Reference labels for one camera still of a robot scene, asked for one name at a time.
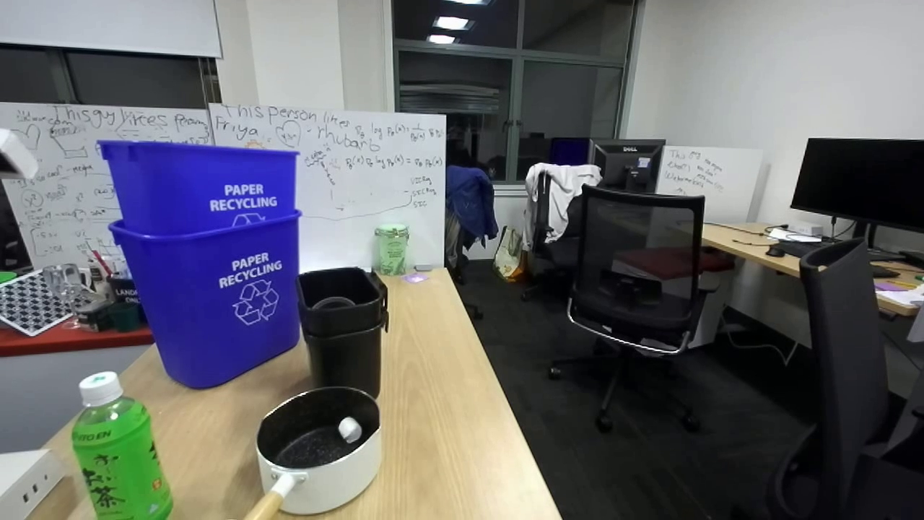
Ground white yellow bag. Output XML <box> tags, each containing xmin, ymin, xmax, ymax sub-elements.
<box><xmin>494</xmin><ymin>226</ymin><xmax>532</xmax><ymax>286</ymax></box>

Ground blue jacket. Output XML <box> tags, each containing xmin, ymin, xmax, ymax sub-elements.
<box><xmin>445</xmin><ymin>164</ymin><xmax>499</xmax><ymax>252</ymax></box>

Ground green wipes container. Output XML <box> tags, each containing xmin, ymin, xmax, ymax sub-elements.
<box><xmin>370</xmin><ymin>223</ymin><xmax>412</xmax><ymax>276</ymax></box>

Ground black chair under cloth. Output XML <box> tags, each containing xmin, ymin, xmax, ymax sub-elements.
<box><xmin>526</xmin><ymin>168</ymin><xmax>591</xmax><ymax>284</ymax></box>

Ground white cloth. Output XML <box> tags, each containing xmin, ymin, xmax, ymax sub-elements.
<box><xmin>522</xmin><ymin>158</ymin><xmax>604</xmax><ymax>245</ymax></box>

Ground large written whiteboard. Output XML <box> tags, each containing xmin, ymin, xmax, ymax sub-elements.
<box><xmin>207</xmin><ymin>102</ymin><xmax>447</xmax><ymax>273</ymax></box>

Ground black landfill bin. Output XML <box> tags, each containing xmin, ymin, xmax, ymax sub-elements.
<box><xmin>298</xmin><ymin>266</ymin><xmax>389</xmax><ymax>402</ymax></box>

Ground black mesh office chair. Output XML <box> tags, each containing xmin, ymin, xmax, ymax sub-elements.
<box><xmin>545</xmin><ymin>182</ymin><xmax>709</xmax><ymax>434</ymax></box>

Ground small black monitor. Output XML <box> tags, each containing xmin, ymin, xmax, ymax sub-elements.
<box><xmin>590</xmin><ymin>138</ymin><xmax>666</xmax><ymax>197</ymax></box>

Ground small white cylinder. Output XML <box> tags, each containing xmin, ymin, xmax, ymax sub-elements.
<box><xmin>334</xmin><ymin>414</ymin><xmax>366</xmax><ymax>444</ymax></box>

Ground dark glass window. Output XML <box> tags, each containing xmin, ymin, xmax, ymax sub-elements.
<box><xmin>389</xmin><ymin>0</ymin><xmax>643</xmax><ymax>185</ymax></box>

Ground small written whiteboard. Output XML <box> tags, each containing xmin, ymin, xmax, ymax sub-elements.
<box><xmin>656</xmin><ymin>141</ymin><xmax>769</xmax><ymax>226</ymax></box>

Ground wooden office desk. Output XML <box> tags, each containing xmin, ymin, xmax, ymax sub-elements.
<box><xmin>698</xmin><ymin>223</ymin><xmax>924</xmax><ymax>321</ymax></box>

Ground black keyboard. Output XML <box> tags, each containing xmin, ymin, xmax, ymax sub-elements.
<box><xmin>764</xmin><ymin>236</ymin><xmax>824</xmax><ymax>259</ymax></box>

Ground dark green clutter box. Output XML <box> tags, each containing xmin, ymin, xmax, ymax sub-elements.
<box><xmin>84</xmin><ymin>292</ymin><xmax>151</xmax><ymax>336</ymax></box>

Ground green tea bottle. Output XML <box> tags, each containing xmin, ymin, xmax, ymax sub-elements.
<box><xmin>70</xmin><ymin>370</ymin><xmax>177</xmax><ymax>520</ymax></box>

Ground black fabric office chair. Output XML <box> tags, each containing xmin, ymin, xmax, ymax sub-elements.
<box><xmin>769</xmin><ymin>236</ymin><xmax>924</xmax><ymax>520</ymax></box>

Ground black computer monitor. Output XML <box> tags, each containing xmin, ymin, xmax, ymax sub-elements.
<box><xmin>787</xmin><ymin>135</ymin><xmax>924</xmax><ymax>252</ymax></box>

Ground whiteboard with scribbles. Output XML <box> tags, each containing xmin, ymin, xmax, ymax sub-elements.
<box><xmin>0</xmin><ymin>99</ymin><xmax>214</xmax><ymax>284</ymax></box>

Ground red side table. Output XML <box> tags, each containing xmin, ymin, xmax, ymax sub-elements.
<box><xmin>0</xmin><ymin>321</ymin><xmax>155</xmax><ymax>360</ymax></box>

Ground white roller blind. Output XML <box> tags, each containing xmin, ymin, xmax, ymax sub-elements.
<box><xmin>0</xmin><ymin>0</ymin><xmax>226</xmax><ymax>58</ymax></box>

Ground checkered calibration board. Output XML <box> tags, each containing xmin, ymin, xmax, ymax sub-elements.
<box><xmin>0</xmin><ymin>262</ymin><xmax>99</xmax><ymax>337</ymax></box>

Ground white papers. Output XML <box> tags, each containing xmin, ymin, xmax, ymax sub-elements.
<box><xmin>873</xmin><ymin>279</ymin><xmax>924</xmax><ymax>317</ymax></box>

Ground white power strip box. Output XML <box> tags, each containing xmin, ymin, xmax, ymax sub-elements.
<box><xmin>0</xmin><ymin>444</ymin><xmax>70</xmax><ymax>520</ymax></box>

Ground white pedestal red cushion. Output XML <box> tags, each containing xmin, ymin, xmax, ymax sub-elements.
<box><xmin>611</xmin><ymin>245</ymin><xmax>738</xmax><ymax>353</ymax></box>

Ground white pot wooden handle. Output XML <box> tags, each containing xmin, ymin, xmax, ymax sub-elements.
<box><xmin>242</xmin><ymin>385</ymin><xmax>385</xmax><ymax>520</ymax></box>

